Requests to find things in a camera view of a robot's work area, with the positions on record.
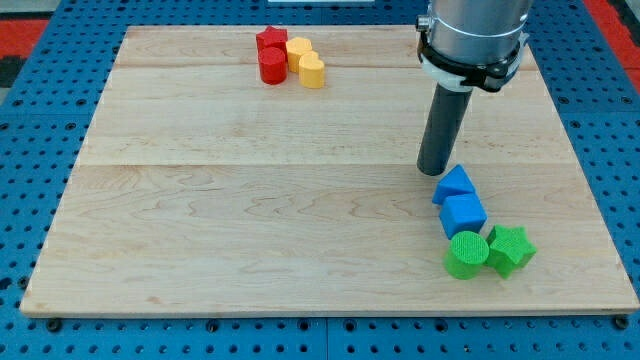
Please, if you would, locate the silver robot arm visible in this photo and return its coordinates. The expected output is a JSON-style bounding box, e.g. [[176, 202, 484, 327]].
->
[[416, 0, 533, 93]]

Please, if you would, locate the blue cube block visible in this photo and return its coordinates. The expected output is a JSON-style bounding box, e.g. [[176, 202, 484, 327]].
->
[[439, 193, 488, 239]]

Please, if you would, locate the red star block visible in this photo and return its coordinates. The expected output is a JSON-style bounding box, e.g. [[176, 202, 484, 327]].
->
[[255, 26, 288, 52]]

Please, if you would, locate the blue triangle block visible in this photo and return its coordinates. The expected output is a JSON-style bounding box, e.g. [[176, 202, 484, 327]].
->
[[432, 164, 476, 205]]

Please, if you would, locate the green star block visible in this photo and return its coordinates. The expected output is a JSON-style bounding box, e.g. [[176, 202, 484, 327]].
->
[[485, 224, 537, 279]]

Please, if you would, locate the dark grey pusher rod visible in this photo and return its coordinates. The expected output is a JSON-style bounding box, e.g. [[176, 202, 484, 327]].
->
[[417, 84, 472, 176]]

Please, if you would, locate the red cylinder block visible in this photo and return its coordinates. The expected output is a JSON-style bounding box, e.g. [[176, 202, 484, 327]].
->
[[258, 47, 287, 85]]

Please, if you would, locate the green cylinder block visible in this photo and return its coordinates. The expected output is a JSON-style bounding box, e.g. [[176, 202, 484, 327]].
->
[[443, 231, 489, 280]]

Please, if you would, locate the wooden board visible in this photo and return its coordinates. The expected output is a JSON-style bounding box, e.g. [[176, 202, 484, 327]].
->
[[20, 26, 639, 318]]

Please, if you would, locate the yellow heart block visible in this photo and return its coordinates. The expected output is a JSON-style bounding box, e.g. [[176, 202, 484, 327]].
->
[[298, 51, 325, 89]]

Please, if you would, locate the yellow hexagon block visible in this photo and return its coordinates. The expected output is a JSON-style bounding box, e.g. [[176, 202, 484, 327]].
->
[[286, 37, 313, 73]]

